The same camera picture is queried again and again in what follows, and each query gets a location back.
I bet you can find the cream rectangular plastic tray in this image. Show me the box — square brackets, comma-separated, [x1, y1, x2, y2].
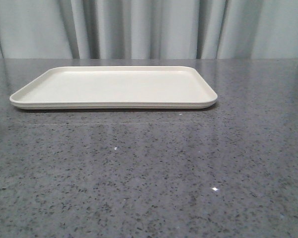
[10, 66, 218, 110]

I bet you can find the pale grey-green curtain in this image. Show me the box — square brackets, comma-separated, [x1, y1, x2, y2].
[0, 0, 298, 59]

